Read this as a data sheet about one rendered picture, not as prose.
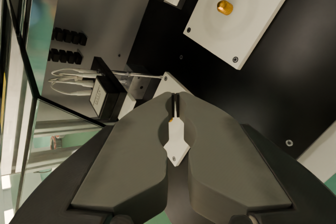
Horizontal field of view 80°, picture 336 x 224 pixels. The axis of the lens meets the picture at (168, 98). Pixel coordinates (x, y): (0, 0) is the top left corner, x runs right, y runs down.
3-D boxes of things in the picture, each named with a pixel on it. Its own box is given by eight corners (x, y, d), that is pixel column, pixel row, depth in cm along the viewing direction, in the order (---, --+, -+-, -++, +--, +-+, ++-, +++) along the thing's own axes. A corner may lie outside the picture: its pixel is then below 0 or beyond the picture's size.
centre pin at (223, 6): (235, 5, 34) (226, 0, 32) (229, 16, 34) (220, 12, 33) (226, 1, 35) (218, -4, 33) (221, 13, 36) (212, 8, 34)
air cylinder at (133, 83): (153, 75, 51) (134, 73, 47) (142, 99, 54) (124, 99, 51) (143, 65, 54) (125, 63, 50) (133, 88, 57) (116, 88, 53)
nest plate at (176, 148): (212, 112, 38) (209, 112, 37) (178, 165, 44) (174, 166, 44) (168, 71, 47) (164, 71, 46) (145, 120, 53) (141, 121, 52)
